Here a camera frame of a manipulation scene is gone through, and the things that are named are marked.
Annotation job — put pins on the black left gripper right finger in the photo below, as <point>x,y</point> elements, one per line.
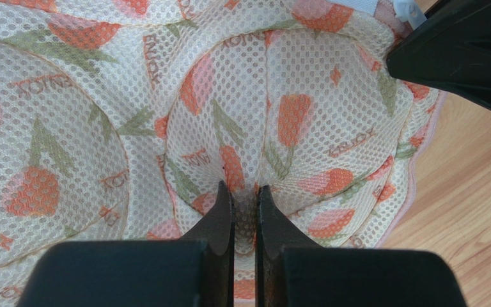
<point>293,270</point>

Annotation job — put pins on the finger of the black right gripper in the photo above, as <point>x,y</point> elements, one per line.
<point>450,51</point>

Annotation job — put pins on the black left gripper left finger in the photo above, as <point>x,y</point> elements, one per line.
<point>194,270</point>

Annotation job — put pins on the floral mesh laundry bag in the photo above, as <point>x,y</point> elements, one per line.
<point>118,119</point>

